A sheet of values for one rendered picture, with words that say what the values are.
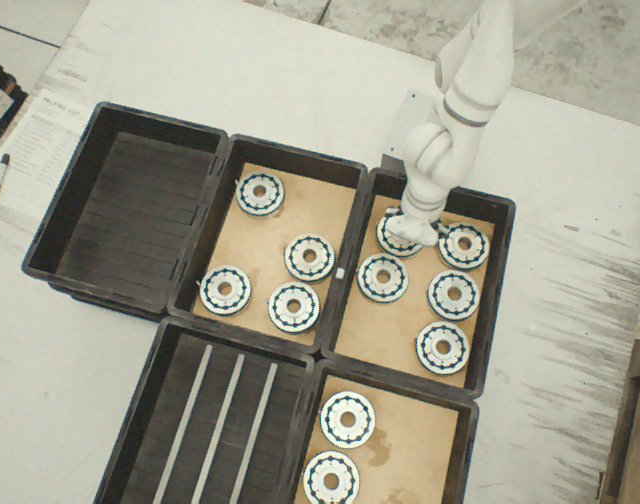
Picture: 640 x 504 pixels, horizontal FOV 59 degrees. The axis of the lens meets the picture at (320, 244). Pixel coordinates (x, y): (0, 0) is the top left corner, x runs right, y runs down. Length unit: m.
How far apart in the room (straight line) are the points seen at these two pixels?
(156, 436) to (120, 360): 0.24
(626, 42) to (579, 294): 1.58
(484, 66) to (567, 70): 1.86
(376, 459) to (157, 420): 0.43
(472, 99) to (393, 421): 0.63
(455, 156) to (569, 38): 1.93
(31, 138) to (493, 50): 1.21
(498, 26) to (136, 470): 0.96
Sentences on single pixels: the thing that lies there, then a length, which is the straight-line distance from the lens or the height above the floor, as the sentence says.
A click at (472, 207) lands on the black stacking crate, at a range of 1.21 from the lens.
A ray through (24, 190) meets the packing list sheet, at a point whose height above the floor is 0.70.
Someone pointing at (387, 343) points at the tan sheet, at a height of 0.83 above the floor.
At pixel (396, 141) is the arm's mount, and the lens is 1.34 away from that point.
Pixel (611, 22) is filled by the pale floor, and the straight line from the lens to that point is 2.83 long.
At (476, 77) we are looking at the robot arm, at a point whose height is 1.35.
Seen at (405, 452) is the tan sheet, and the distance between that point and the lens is 1.14.
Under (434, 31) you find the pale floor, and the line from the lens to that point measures 2.58.
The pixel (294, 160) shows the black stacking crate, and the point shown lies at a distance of 1.21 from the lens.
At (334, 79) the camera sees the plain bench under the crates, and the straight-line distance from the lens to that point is 1.55.
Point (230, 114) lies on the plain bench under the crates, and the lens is 1.51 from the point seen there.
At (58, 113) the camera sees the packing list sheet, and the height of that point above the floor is 0.70.
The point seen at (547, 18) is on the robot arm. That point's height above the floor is 1.39.
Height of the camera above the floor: 1.96
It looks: 71 degrees down
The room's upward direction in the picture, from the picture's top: 3 degrees counter-clockwise
